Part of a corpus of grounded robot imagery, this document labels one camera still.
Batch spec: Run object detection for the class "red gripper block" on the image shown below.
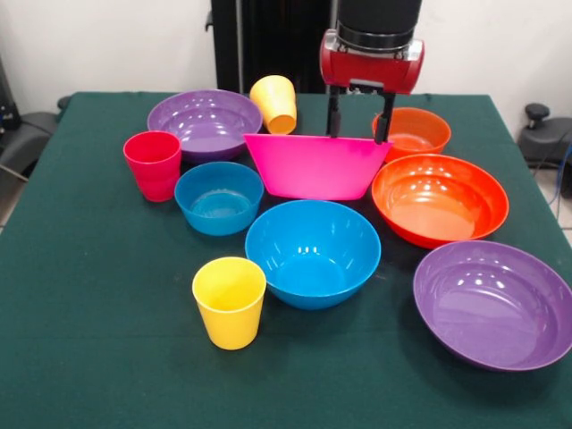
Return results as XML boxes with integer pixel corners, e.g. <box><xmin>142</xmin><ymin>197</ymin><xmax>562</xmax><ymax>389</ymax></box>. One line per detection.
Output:
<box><xmin>319</xmin><ymin>42</ymin><xmax>425</xmax><ymax>145</ymax></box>

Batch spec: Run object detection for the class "pink plastic bowl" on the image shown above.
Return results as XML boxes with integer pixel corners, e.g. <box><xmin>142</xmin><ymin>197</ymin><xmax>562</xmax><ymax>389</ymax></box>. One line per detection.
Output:
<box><xmin>243</xmin><ymin>132</ymin><xmax>394</xmax><ymax>201</ymax></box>

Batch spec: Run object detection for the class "large orange plastic bowl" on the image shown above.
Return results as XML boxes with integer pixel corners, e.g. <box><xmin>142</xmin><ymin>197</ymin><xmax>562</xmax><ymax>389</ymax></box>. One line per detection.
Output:
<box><xmin>371</xmin><ymin>154</ymin><xmax>510</xmax><ymax>250</ymax></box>

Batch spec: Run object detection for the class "small orange plastic bowl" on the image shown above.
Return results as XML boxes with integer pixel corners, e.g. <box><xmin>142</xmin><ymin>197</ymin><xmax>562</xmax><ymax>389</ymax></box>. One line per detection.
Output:
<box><xmin>372</xmin><ymin>106</ymin><xmax>452</xmax><ymax>164</ymax></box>

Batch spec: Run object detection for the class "yellow plastic cup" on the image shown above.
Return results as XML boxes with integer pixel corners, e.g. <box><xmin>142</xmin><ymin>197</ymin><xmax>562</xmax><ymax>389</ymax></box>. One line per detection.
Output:
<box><xmin>248</xmin><ymin>74</ymin><xmax>298</xmax><ymax>120</ymax></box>
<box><xmin>191</xmin><ymin>256</ymin><xmax>267</xmax><ymax>351</ymax></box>
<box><xmin>262</xmin><ymin>105</ymin><xmax>299</xmax><ymax>136</ymax></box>

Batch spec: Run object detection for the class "large blue plastic bowl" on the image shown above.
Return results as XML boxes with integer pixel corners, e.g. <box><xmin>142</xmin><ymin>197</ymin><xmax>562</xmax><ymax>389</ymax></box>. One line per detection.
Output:
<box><xmin>244</xmin><ymin>199</ymin><xmax>383</xmax><ymax>311</ymax></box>

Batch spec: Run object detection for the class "purple plastic bowl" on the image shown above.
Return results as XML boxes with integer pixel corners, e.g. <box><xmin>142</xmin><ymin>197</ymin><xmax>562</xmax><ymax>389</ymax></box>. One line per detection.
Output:
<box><xmin>147</xmin><ymin>88</ymin><xmax>264</xmax><ymax>163</ymax></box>
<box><xmin>412</xmin><ymin>240</ymin><xmax>572</xmax><ymax>372</ymax></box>

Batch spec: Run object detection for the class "small blue plastic bowl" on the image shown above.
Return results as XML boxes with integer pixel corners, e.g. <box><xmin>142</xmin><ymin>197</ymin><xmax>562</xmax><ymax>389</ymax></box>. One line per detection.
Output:
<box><xmin>173</xmin><ymin>161</ymin><xmax>265</xmax><ymax>237</ymax></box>

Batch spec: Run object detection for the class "black equipment base with knob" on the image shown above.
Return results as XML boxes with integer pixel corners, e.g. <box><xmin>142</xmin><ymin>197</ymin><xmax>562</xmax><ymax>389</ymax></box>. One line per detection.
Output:
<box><xmin>517</xmin><ymin>103</ymin><xmax>572</xmax><ymax>169</ymax></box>

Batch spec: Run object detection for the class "red plastic cup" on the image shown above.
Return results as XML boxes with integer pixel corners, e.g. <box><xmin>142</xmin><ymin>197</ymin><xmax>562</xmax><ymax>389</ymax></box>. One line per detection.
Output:
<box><xmin>122</xmin><ymin>130</ymin><xmax>183</xmax><ymax>204</ymax></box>

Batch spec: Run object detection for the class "dark green tablecloth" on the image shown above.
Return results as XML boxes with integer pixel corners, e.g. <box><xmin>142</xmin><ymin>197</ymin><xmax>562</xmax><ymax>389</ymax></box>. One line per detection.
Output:
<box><xmin>0</xmin><ymin>91</ymin><xmax>572</xmax><ymax>429</ymax></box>

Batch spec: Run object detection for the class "black padded equipment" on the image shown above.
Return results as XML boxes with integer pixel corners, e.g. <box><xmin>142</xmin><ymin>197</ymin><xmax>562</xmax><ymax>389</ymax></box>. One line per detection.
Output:
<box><xmin>0</xmin><ymin>111</ymin><xmax>62</xmax><ymax>180</ymax></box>

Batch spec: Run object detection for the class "dark device box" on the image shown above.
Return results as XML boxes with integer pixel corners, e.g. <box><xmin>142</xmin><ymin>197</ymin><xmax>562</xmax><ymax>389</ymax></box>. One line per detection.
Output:
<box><xmin>0</xmin><ymin>57</ymin><xmax>19</xmax><ymax>131</ymax></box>

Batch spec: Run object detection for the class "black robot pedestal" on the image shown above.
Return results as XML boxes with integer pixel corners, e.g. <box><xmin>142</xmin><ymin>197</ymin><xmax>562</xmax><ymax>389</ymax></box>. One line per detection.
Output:
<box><xmin>205</xmin><ymin>0</ymin><xmax>349</xmax><ymax>95</ymax></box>

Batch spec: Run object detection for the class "blue cable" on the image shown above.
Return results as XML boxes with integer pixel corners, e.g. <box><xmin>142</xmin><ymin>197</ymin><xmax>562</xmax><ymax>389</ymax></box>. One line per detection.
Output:
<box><xmin>551</xmin><ymin>142</ymin><xmax>572</xmax><ymax>220</ymax></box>

